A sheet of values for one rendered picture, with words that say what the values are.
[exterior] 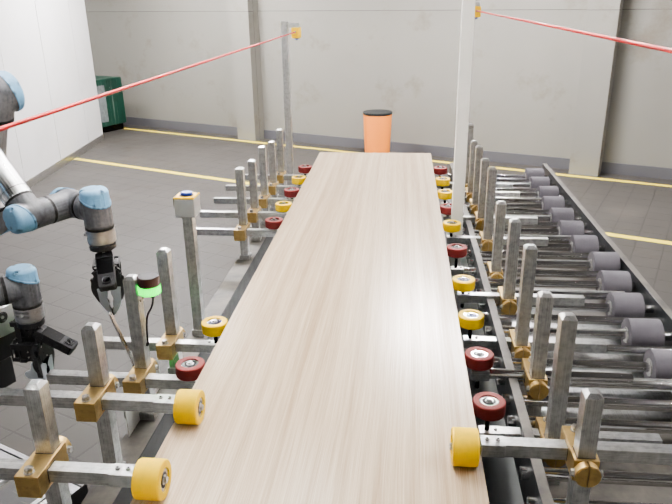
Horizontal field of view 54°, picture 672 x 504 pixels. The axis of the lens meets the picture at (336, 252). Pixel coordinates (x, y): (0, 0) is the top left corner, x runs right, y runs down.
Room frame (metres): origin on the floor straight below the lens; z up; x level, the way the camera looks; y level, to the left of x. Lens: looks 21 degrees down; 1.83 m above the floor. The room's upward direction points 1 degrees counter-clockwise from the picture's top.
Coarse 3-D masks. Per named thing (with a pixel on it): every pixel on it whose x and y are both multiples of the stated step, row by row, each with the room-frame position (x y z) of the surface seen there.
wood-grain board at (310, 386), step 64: (320, 192) 3.27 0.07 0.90; (384, 192) 3.25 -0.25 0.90; (320, 256) 2.37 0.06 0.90; (384, 256) 2.36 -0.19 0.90; (256, 320) 1.84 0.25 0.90; (320, 320) 1.83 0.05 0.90; (384, 320) 1.82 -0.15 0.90; (448, 320) 1.82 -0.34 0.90; (256, 384) 1.47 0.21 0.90; (320, 384) 1.47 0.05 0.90; (384, 384) 1.46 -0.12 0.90; (448, 384) 1.46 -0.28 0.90; (192, 448) 1.22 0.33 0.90; (256, 448) 1.21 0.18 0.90; (320, 448) 1.21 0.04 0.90; (384, 448) 1.21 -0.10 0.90; (448, 448) 1.20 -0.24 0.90
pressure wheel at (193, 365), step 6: (180, 360) 1.59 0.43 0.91; (186, 360) 1.59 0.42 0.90; (192, 360) 1.59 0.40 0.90; (198, 360) 1.59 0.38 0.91; (180, 366) 1.56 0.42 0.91; (186, 366) 1.56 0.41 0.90; (192, 366) 1.56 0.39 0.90; (198, 366) 1.56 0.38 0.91; (180, 372) 1.54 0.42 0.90; (186, 372) 1.54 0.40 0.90; (192, 372) 1.54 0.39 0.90; (198, 372) 1.55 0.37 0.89; (180, 378) 1.54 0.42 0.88; (186, 378) 1.54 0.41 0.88; (192, 378) 1.54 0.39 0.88
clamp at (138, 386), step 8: (152, 360) 1.66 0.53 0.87; (136, 368) 1.61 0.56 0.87; (144, 368) 1.61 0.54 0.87; (152, 368) 1.63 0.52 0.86; (128, 376) 1.57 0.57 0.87; (136, 376) 1.57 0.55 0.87; (144, 376) 1.57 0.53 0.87; (128, 384) 1.54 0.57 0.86; (136, 384) 1.54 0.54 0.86; (144, 384) 1.57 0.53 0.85; (128, 392) 1.54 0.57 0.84; (136, 392) 1.54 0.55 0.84; (144, 392) 1.56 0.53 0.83
